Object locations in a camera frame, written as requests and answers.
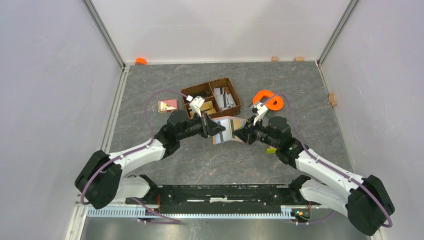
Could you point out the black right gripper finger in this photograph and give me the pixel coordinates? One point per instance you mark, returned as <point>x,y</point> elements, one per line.
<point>243,135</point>
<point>250,124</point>

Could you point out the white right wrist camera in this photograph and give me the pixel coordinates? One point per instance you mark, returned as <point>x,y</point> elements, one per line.
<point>259,109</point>

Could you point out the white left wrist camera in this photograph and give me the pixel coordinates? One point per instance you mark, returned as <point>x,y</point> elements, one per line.
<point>195,103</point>

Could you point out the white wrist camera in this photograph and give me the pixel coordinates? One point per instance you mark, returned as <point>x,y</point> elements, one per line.
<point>195,103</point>
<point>259,109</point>

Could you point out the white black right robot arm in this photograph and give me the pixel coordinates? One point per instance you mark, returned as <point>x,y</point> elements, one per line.
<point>363,200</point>

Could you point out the wooden block right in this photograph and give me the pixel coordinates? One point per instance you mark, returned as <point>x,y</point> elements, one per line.
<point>299,59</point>

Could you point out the orange round cap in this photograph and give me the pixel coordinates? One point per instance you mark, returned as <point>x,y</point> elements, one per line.
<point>140,61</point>

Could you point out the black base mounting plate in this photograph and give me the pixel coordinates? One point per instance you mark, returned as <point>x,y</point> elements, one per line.
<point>223,198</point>

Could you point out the orange plastic ring toy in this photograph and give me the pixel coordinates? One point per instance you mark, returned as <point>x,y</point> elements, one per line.
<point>275,103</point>

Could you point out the curved wooden piece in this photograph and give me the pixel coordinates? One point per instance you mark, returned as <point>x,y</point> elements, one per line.
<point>332,100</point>

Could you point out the yellow-green small block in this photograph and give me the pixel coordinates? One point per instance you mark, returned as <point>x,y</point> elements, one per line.
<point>271,150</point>

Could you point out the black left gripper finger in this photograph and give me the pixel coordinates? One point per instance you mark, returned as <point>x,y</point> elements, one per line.
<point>211,131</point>
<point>210,123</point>

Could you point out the grey cable duct strip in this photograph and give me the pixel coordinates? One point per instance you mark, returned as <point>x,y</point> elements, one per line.
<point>140,212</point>

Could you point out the pink tan small box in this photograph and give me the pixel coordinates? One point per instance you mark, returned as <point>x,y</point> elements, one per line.
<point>167,106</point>

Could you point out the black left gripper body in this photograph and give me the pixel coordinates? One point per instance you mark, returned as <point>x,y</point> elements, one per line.
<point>194,126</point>

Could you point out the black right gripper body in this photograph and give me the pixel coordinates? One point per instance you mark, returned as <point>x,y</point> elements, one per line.
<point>261,133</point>

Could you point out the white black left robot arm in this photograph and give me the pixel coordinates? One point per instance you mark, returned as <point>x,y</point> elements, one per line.
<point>102,179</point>

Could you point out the brown woven basket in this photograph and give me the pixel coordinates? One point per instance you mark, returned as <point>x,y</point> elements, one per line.
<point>206,91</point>

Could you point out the gold card front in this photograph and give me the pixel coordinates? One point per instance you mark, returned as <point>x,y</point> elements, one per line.
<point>207,107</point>

